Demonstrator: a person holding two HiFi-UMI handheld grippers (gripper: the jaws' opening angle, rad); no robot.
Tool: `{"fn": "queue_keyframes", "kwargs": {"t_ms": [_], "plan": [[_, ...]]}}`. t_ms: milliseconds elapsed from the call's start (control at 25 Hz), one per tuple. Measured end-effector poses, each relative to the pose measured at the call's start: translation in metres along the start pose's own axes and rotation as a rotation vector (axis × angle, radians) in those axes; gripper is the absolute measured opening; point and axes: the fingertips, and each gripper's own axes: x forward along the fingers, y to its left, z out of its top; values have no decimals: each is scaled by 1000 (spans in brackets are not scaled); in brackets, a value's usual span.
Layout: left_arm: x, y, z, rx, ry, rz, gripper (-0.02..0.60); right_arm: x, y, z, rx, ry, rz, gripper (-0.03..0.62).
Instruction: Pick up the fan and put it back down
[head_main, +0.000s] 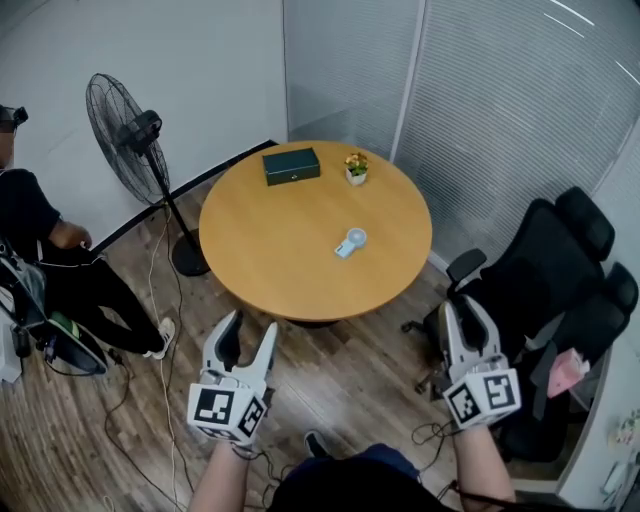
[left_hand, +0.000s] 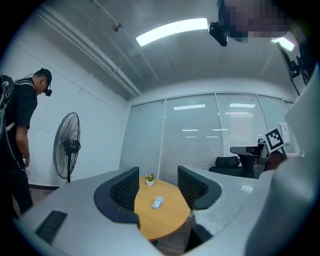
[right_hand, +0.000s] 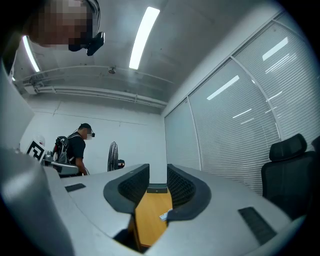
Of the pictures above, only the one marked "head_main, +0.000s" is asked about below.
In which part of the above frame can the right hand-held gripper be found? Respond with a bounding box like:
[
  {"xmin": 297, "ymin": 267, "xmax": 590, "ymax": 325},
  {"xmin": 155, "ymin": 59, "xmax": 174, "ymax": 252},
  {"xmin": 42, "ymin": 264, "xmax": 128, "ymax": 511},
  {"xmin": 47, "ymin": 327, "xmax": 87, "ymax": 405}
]
[{"xmin": 439, "ymin": 294, "xmax": 523, "ymax": 432}]

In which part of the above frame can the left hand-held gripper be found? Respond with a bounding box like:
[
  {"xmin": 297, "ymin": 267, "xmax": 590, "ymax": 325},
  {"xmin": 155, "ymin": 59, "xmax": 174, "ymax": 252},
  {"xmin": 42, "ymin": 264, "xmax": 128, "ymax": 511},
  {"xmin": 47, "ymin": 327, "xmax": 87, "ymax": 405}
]
[{"xmin": 187, "ymin": 309, "xmax": 279, "ymax": 447}]

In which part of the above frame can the small light blue handheld fan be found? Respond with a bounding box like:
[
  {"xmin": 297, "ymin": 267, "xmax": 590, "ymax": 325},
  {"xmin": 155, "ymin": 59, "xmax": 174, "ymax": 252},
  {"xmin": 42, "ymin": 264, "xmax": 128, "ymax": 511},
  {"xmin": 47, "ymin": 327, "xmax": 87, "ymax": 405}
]
[{"xmin": 333, "ymin": 227, "xmax": 369, "ymax": 260}]

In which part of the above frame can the person's left forearm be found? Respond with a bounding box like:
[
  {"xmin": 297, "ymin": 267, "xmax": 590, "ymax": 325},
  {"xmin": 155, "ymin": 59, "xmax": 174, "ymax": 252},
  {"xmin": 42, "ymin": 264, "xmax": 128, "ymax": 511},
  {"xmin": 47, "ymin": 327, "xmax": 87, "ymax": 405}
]
[{"xmin": 187, "ymin": 439, "xmax": 252, "ymax": 512}]

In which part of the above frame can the person's right forearm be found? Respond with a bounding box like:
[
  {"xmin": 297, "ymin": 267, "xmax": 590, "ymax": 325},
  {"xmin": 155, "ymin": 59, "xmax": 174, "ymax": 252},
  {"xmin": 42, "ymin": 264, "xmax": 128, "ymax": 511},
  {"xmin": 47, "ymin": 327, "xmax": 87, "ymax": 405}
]
[{"xmin": 452, "ymin": 422, "xmax": 517, "ymax": 506}]

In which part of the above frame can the black table base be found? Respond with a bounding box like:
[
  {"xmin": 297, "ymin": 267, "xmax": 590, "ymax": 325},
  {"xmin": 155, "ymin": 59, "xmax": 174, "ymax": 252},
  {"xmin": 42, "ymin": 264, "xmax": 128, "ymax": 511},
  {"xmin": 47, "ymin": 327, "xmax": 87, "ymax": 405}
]
[{"xmin": 285, "ymin": 314, "xmax": 347, "ymax": 330}]

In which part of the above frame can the pink tissue packet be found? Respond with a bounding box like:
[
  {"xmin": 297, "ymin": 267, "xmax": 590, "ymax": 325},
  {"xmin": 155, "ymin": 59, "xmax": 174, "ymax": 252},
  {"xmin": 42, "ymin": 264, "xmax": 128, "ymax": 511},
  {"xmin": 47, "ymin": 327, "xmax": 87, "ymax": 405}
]
[{"xmin": 546, "ymin": 349, "xmax": 592, "ymax": 399}]

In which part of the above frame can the black office chair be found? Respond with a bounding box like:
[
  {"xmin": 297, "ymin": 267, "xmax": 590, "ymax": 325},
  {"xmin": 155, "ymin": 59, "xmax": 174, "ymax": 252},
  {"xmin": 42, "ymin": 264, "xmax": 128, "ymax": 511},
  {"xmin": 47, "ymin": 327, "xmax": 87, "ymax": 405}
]
[
  {"xmin": 400, "ymin": 186, "xmax": 617, "ymax": 401},
  {"xmin": 499, "ymin": 261, "xmax": 640, "ymax": 464}
]

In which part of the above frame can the person's black shoe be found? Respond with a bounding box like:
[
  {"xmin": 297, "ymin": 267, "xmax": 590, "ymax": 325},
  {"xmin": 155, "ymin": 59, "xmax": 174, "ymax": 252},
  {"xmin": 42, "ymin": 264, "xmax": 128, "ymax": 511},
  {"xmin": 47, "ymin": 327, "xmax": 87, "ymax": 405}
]
[{"xmin": 303, "ymin": 430, "xmax": 332, "ymax": 459}]

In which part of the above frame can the person's dark blue shirt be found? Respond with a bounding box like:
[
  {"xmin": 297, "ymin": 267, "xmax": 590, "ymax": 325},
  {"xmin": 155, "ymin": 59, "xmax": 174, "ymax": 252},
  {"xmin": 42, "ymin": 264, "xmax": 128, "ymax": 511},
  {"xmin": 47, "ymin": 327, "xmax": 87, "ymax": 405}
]
[{"xmin": 266, "ymin": 442, "xmax": 452, "ymax": 512}]

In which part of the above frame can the white side desk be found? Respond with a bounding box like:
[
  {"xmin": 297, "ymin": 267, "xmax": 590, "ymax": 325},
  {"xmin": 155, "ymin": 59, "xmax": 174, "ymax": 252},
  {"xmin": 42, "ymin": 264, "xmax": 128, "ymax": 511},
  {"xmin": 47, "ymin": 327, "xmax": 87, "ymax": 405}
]
[{"xmin": 557, "ymin": 344, "xmax": 640, "ymax": 512}]

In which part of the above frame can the dark green rectangular box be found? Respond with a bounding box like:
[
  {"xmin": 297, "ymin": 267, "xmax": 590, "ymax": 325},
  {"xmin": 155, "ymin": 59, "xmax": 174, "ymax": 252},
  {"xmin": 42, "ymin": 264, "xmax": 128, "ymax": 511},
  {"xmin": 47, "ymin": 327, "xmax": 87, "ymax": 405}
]
[{"xmin": 262, "ymin": 147, "xmax": 322, "ymax": 188}]

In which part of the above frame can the small potted flower plant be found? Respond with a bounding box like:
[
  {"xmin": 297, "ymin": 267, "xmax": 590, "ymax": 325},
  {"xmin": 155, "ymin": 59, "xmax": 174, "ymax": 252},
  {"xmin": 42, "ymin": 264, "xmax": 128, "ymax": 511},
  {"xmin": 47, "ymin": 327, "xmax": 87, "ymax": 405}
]
[{"xmin": 343, "ymin": 151, "xmax": 371, "ymax": 188}]

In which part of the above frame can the white box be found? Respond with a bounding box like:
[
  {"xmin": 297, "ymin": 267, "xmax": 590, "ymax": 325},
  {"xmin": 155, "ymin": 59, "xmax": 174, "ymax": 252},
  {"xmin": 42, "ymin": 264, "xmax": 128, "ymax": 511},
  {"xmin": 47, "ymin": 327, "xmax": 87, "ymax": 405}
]
[{"xmin": 0, "ymin": 319, "xmax": 24, "ymax": 385}]

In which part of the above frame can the white floor cable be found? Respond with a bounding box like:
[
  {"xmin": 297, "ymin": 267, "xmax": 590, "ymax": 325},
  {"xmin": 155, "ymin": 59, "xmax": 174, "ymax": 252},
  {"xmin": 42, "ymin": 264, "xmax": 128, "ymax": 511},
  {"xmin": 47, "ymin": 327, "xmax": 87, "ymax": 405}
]
[{"xmin": 146, "ymin": 198, "xmax": 187, "ymax": 512}]

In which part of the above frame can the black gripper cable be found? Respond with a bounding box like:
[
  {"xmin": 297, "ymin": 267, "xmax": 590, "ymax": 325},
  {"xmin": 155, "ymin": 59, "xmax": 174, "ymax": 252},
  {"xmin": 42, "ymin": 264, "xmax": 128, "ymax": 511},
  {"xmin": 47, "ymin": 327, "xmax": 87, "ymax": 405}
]
[{"xmin": 411, "ymin": 421, "xmax": 457, "ymax": 474}]

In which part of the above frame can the black floor cable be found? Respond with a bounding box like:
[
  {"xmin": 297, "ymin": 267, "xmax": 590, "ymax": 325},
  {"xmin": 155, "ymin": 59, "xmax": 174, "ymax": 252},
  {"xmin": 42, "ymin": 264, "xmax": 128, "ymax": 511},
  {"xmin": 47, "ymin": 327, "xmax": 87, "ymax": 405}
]
[{"xmin": 102, "ymin": 349, "xmax": 132, "ymax": 512}]

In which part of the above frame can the black pedestal fan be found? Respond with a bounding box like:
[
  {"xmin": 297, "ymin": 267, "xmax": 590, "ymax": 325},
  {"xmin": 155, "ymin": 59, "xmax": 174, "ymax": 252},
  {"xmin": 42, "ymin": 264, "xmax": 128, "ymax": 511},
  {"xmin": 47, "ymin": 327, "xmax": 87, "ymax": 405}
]
[{"xmin": 85, "ymin": 72, "xmax": 212, "ymax": 278}]

